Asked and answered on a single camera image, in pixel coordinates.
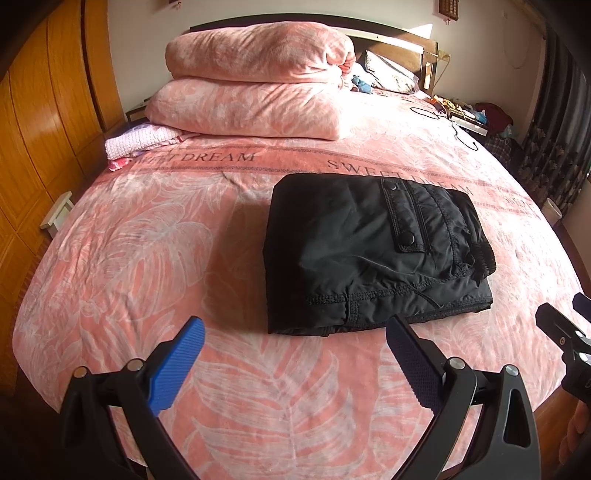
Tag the folded pink quilt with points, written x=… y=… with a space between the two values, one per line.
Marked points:
x=258 y=50

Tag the plaid cloth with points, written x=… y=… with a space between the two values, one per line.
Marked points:
x=501 y=145

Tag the dark patterned curtain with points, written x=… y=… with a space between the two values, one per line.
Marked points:
x=554 y=138

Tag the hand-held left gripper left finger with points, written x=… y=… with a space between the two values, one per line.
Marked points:
x=180 y=360

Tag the lower pink pillow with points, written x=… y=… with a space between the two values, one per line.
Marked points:
x=240 y=108

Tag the patterned pillow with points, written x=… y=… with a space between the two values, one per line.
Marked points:
x=392 y=74

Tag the pink leaf-pattern bed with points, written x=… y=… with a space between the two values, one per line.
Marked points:
x=184 y=230

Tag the dark nightstand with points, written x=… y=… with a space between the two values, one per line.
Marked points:
x=136 y=113

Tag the white bedside shelf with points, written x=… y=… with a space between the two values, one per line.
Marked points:
x=473 y=125

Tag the red cloth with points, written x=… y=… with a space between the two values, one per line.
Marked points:
x=494 y=113

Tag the pink knitted cloth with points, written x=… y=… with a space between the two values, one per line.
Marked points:
x=138 y=141

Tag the wooden wardrobe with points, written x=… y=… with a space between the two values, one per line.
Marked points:
x=37 y=115

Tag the person's right hand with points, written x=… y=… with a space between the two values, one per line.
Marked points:
x=572 y=434

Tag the small floral cloth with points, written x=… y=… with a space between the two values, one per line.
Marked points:
x=119 y=164

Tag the black jacket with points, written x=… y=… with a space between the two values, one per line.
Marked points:
x=346 y=240

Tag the white bin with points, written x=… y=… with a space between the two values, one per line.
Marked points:
x=551 y=211

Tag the white stool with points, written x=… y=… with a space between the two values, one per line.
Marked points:
x=57 y=210

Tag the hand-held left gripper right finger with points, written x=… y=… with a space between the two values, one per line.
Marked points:
x=413 y=364

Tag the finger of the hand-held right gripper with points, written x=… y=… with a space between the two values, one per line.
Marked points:
x=582 y=304
x=561 y=330

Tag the blue cloth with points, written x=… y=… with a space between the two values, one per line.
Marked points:
x=362 y=84

